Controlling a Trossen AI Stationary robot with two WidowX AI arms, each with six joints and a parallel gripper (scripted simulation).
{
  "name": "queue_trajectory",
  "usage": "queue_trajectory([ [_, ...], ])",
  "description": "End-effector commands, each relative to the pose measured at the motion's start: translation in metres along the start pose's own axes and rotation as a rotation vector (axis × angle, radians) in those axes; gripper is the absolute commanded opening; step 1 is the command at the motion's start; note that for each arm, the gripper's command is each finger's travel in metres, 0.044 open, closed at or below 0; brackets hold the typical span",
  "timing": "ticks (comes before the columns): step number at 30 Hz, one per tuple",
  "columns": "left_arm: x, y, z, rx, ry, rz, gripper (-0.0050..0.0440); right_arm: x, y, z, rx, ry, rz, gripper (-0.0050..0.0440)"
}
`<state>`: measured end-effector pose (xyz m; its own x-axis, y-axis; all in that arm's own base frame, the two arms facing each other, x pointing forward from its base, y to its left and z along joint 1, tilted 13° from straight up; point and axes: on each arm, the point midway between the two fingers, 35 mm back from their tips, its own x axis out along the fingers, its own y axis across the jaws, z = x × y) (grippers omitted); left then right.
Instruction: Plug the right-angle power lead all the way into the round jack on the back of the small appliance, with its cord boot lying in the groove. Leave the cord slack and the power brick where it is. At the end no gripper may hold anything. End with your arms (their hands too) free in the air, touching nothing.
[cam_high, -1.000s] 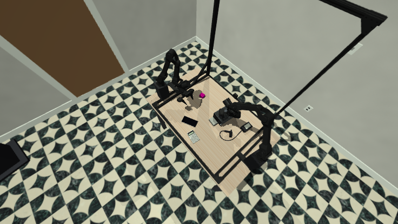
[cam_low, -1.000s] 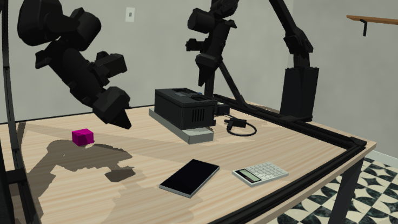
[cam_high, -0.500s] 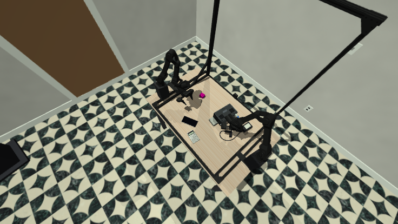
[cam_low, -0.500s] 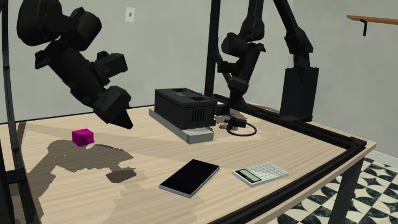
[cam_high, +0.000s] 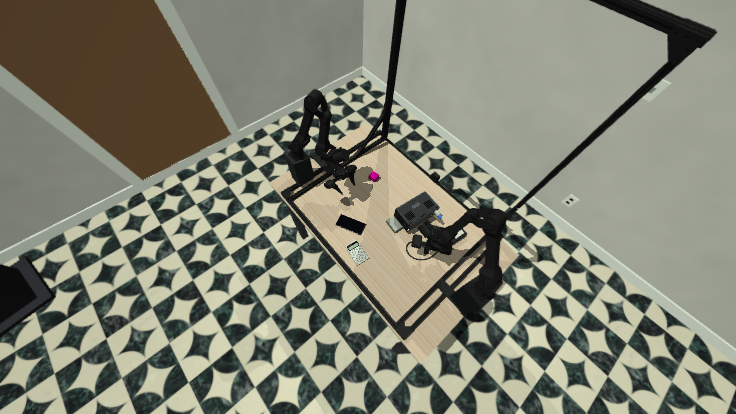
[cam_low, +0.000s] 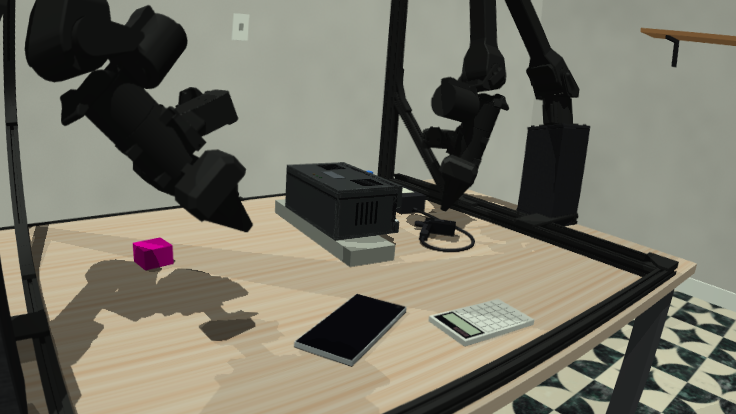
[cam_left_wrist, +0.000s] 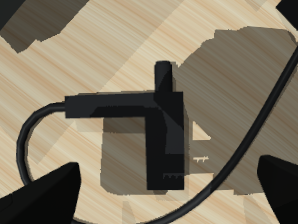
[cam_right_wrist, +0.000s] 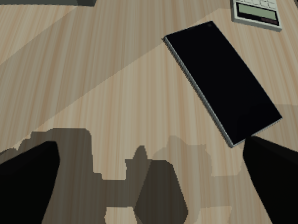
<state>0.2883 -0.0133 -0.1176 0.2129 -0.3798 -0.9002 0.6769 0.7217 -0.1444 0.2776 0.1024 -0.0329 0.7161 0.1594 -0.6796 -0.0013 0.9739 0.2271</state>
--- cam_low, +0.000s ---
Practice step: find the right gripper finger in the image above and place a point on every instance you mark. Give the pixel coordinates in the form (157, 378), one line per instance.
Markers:
(231, 213)
(168, 189)

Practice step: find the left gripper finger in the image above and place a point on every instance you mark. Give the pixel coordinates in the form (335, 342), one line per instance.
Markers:
(453, 190)

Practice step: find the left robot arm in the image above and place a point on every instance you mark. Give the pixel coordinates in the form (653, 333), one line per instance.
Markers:
(547, 72)

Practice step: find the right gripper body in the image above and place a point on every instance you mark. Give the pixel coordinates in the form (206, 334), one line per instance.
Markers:
(158, 147)

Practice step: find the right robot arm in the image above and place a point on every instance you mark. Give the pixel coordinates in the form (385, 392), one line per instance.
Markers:
(69, 38)

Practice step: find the white desktop calculator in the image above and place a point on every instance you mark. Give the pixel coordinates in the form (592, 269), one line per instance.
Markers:
(480, 322)

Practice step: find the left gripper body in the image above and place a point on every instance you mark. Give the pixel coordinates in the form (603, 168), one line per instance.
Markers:
(470, 146)

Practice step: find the small magenta block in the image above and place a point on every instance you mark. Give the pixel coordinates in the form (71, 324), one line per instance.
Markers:
(153, 253)

